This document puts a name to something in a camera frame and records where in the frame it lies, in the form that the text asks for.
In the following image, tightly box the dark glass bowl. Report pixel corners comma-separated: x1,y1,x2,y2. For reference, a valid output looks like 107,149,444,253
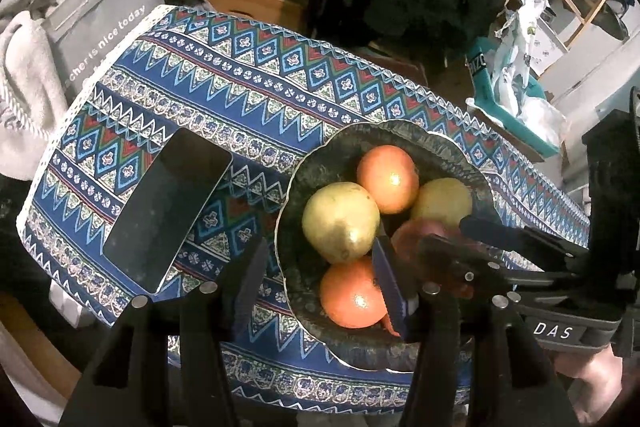
275,119,501,373

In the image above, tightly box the clear plastic bag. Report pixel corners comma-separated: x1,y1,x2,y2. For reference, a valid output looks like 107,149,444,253
519,99,569,148

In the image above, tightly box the grey white clothes pile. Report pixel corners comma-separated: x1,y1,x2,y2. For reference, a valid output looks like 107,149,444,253
0,0,208,182

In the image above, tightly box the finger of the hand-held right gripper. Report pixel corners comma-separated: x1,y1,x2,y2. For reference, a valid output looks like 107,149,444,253
459,215,593,260
416,234,568,303

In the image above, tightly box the blue patterned tablecloth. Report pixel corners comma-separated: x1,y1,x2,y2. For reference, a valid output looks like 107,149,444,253
16,5,591,418

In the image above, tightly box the brown cardboard box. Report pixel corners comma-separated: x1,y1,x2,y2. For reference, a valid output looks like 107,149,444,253
204,0,307,32

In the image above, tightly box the yellow lemon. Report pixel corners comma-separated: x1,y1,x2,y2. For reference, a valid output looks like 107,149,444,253
410,178,474,230

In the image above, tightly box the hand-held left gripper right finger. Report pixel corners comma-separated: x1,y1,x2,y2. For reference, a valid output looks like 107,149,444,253
371,239,586,427

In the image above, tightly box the person's right hand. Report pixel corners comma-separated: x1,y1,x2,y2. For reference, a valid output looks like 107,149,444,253
552,349,626,425

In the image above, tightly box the shiny red-orange tangerine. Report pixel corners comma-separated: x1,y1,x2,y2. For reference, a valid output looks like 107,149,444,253
357,145,420,215

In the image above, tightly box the teal crate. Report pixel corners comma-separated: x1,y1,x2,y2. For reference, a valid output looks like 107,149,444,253
465,37,562,158

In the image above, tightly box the white printed plastic bag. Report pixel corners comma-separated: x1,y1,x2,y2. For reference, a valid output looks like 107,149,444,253
492,0,545,108

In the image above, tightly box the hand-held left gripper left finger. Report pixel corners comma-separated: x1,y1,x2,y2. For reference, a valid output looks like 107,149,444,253
59,238,271,427

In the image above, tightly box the yellow-green apple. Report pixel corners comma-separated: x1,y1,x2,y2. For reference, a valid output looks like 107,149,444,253
302,182,381,264

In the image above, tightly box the black smartphone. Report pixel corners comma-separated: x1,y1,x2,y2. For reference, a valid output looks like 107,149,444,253
102,128,233,295

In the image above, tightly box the small red apple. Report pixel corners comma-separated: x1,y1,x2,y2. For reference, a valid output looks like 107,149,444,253
391,219,461,280

